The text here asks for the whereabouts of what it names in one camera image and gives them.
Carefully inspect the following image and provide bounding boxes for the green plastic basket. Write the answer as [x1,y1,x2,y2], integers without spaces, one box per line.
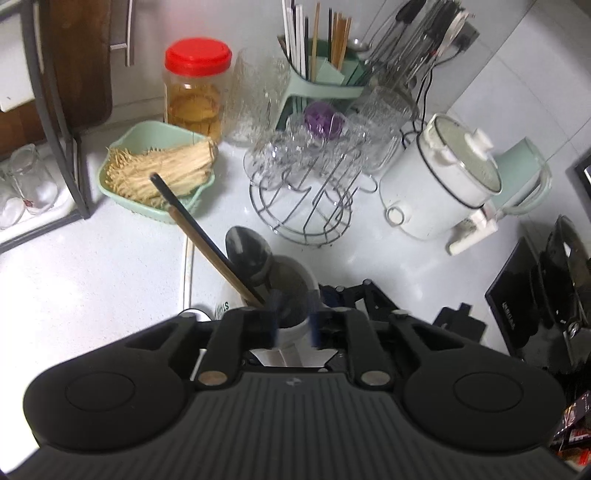
[98,121,218,226]

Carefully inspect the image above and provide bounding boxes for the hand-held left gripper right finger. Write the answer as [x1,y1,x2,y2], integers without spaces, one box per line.
[311,305,465,387]

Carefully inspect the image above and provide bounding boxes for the large metal spoon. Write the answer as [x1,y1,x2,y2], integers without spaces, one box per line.
[225,226,274,298]

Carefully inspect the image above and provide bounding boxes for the red-lidded plastic jar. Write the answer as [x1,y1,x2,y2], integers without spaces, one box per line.
[164,39,233,146]

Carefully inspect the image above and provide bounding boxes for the red-marked clear drinking glass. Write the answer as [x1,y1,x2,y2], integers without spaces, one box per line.
[7,143,59,215]

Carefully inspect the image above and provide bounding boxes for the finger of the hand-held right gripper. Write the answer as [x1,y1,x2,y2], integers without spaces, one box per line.
[318,278,399,319]

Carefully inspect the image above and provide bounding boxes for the row of hanging kitchen utensils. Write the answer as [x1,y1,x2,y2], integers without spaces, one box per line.
[358,0,472,93]

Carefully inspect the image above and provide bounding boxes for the cluster of clear glass cups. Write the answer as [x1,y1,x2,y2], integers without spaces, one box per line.
[242,113,365,192]

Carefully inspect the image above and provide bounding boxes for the green chopstick caddy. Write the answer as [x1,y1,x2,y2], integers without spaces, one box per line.
[281,0,352,81]

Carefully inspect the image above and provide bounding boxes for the black induction cooktop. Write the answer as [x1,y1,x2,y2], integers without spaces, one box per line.
[485,236,591,370]

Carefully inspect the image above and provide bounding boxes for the white plastic board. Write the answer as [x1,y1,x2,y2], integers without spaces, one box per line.
[0,37,35,113]

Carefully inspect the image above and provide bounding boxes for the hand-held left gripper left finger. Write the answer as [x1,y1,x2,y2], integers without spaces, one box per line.
[124,295,280,387]

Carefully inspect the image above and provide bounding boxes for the white electric cooker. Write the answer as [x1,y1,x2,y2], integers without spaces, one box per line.
[379,113,503,257]

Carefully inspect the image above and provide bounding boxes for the metal wire glass rack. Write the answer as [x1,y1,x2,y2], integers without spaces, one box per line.
[248,152,380,247]

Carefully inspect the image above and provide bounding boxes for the metal cabinet handle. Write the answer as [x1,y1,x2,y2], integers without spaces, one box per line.
[109,0,136,68]

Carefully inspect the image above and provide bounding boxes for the brown wooden cutting board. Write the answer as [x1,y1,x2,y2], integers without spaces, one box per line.
[39,0,115,134]

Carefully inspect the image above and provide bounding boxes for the green bowl of sticks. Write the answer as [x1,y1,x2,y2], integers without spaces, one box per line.
[105,138,218,208]

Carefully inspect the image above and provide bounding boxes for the black kitchen appliance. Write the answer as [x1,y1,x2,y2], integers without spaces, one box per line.
[574,154,591,204]

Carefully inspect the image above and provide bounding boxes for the green chopstick holder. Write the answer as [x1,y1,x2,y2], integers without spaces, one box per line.
[276,34,377,134]

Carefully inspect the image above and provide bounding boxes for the white ceramic utensil jar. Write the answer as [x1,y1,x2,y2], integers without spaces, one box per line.
[215,255,339,370]

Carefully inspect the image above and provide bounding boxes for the textured glass mug with handle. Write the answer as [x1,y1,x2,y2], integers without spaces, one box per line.
[355,85,414,174]

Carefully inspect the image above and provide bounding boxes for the black wok with lid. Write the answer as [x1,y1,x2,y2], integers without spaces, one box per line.
[536,215,591,344]

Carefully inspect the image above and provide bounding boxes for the tall textured glass pitcher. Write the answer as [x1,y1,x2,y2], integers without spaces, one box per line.
[224,46,291,148]

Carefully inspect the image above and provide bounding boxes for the pale green electric kettle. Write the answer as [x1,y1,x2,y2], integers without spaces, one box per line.
[492,137,553,217]

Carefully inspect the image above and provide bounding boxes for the red orange packets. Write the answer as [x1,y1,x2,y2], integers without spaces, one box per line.
[549,392,591,476]

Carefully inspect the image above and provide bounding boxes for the dark wall socket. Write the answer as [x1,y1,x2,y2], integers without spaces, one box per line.
[455,21,480,52]

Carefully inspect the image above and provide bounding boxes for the black utensil handle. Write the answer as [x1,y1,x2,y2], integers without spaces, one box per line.
[149,172,267,306]

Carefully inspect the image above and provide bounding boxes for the black power cable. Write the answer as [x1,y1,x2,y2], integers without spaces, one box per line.
[399,55,462,144]

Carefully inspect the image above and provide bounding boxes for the wooden-handled utensil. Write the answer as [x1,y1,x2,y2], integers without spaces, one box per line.
[167,206,265,308]

